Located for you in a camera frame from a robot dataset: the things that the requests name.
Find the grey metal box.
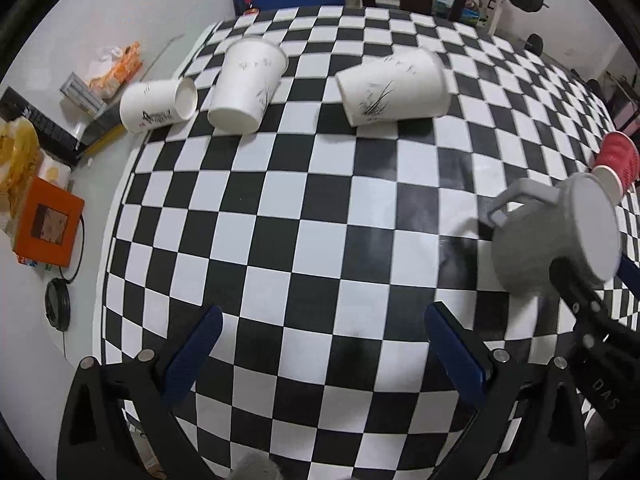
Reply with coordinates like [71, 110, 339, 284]
[59, 72, 106, 116]

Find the small white paper cup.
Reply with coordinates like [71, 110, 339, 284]
[119, 77, 199, 135]

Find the grey cup with handle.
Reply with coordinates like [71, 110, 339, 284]
[487, 172, 624, 296]

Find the black and white checkered tablecloth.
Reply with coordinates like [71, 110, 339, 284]
[92, 4, 640, 480]

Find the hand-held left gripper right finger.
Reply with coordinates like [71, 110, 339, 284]
[424, 302, 589, 480]

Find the black round earpiece with cable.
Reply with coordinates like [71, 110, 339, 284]
[44, 214, 86, 361]

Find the yellow plastic bag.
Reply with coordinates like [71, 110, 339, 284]
[0, 116, 44, 237]

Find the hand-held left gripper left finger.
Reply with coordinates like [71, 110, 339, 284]
[57, 304, 224, 480]

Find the orange box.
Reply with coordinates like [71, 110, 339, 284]
[11, 175, 86, 269]

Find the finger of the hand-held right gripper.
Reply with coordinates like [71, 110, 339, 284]
[549, 257, 609, 321]
[620, 254, 640, 307]

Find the red and white cup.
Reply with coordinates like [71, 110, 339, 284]
[592, 130, 640, 202]

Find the thin metal wire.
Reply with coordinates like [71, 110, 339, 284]
[142, 33, 186, 69]

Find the orange snack packet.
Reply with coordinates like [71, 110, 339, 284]
[87, 41, 144, 100]

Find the black and yellow tool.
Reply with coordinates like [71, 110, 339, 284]
[75, 107, 129, 156]

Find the long black box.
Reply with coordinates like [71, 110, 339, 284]
[0, 86, 84, 166]

